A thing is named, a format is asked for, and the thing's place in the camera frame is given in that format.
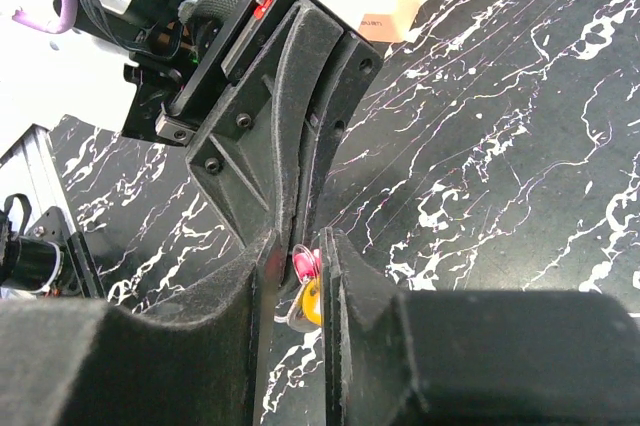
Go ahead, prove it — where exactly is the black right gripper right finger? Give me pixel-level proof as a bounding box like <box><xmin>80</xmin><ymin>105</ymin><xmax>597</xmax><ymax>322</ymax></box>
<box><xmin>320</xmin><ymin>228</ymin><xmax>639</xmax><ymax>425</ymax></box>

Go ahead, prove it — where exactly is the yellow key tag with key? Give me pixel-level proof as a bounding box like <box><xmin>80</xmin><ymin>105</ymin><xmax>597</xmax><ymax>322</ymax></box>
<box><xmin>286</xmin><ymin>278</ymin><xmax>322</xmax><ymax>333</ymax></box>

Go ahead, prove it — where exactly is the keyring with pink strap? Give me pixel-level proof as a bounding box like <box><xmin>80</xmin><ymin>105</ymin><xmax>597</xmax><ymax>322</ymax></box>
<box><xmin>292</xmin><ymin>244</ymin><xmax>321</xmax><ymax>284</ymax></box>

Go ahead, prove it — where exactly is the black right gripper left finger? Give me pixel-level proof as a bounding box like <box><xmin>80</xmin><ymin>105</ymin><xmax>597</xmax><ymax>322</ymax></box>
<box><xmin>1</xmin><ymin>228</ymin><xmax>280</xmax><ymax>425</ymax></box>

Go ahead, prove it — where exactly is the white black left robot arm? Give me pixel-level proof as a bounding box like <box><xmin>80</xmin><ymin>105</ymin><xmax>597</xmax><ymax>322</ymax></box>
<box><xmin>10</xmin><ymin>0</ymin><xmax>381</xmax><ymax>264</ymax></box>

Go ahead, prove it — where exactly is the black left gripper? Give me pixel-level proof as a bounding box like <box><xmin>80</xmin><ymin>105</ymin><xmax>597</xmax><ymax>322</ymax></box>
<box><xmin>121</xmin><ymin>0</ymin><xmax>382</xmax><ymax>248</ymax></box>

